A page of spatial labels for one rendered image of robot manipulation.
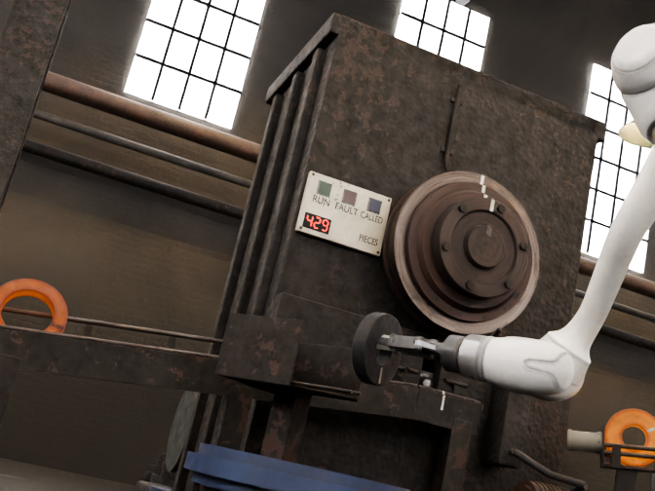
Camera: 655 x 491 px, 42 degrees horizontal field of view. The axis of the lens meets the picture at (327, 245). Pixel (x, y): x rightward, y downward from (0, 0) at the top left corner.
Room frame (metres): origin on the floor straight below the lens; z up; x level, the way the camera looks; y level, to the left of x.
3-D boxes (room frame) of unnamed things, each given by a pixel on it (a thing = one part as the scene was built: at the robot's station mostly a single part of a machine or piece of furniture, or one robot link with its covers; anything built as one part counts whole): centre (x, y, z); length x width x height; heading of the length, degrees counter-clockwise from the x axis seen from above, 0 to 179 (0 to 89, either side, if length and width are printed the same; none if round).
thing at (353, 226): (2.34, -0.03, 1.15); 0.26 x 0.02 x 0.18; 108
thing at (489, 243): (2.25, -0.42, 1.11); 0.28 x 0.06 x 0.28; 108
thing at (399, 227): (2.35, -0.39, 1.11); 0.47 x 0.06 x 0.47; 108
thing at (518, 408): (2.43, -0.60, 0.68); 0.11 x 0.08 x 0.24; 18
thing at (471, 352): (1.67, -0.34, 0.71); 0.09 x 0.06 x 0.09; 143
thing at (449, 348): (1.71, -0.28, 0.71); 0.09 x 0.08 x 0.07; 53
